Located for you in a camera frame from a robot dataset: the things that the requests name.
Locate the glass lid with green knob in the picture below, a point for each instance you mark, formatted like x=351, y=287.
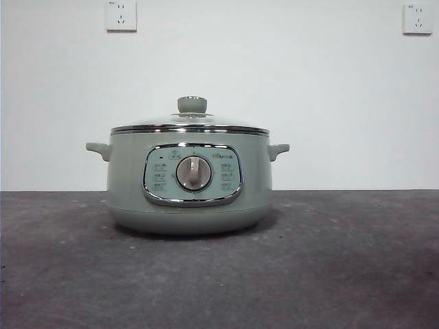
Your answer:
x=192, y=104

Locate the pale green electric pot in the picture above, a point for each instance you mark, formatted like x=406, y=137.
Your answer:
x=130, y=192

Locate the white wall socket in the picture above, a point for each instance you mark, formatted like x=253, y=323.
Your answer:
x=120, y=17
x=416, y=20

